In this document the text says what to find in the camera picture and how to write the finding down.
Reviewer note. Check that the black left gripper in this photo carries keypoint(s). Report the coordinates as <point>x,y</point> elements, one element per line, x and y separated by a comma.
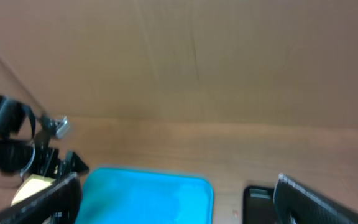
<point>37,157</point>

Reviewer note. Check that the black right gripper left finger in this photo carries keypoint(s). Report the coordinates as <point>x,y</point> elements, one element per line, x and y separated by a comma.
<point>63,197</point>

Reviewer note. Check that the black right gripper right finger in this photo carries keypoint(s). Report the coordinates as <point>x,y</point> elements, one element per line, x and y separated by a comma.
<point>297,203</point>

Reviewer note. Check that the yellow plate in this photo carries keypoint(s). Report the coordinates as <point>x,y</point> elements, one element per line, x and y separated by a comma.
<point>32,185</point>

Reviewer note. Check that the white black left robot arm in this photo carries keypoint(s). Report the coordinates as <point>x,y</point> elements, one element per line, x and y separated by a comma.
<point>14,126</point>

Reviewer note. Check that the black plastic tray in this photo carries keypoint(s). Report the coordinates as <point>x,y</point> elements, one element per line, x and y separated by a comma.
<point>258,206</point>

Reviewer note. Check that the teal plastic tray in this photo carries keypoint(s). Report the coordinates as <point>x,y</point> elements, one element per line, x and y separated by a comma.
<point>117,195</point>

